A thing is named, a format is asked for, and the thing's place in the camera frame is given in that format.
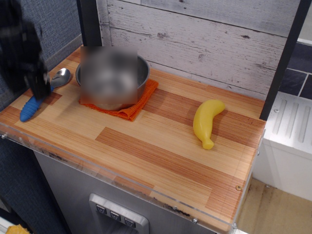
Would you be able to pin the blue handled metal spoon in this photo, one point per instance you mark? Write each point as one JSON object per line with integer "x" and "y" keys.
{"x": 61, "y": 78}

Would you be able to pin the yellow toy banana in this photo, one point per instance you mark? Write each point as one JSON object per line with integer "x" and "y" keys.
{"x": 203, "y": 121}

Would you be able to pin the orange cloth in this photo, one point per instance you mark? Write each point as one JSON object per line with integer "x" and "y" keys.
{"x": 132, "y": 112}

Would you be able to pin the black left vertical post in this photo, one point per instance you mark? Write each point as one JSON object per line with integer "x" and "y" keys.
{"x": 89, "y": 23}

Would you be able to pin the black right vertical post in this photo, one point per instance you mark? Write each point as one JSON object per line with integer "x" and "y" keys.
{"x": 294, "y": 33}

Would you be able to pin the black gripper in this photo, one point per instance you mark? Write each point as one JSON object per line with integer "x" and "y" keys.
{"x": 20, "y": 52}

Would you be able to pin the black vertical post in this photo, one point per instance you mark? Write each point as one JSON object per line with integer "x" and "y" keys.
{"x": 294, "y": 33}
{"x": 89, "y": 23}

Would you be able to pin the yellow object bottom left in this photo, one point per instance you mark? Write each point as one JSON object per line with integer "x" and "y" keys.
{"x": 17, "y": 229}

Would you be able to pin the silver toy fridge cabinet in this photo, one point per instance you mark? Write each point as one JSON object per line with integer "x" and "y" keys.
{"x": 72, "y": 185}

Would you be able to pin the silver dispenser button panel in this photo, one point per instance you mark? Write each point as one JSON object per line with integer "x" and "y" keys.
{"x": 112, "y": 218}

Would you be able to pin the white toy sink counter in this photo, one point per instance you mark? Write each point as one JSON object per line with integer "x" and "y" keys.
{"x": 285, "y": 154}

